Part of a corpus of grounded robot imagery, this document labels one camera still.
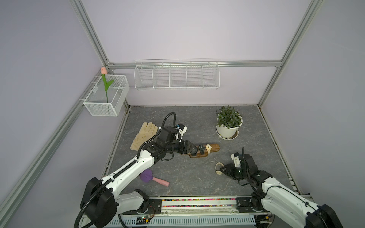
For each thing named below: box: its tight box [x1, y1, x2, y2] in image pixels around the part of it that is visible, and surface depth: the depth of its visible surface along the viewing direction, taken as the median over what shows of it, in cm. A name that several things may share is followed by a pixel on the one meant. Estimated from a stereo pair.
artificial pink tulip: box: [100, 66, 115, 104], surface depth 86 cm
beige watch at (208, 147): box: [205, 143, 212, 154], surface depth 88 cm
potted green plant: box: [215, 104, 243, 141], surface depth 93 cm
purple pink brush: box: [139, 168, 170, 187], surface depth 83 cm
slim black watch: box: [198, 144, 205, 155], surface depth 88 cm
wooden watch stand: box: [180, 143, 221, 159], surface depth 88 cm
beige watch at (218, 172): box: [214, 161, 225, 175], surface depth 85 cm
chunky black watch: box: [189, 144, 198, 157], surface depth 86 cm
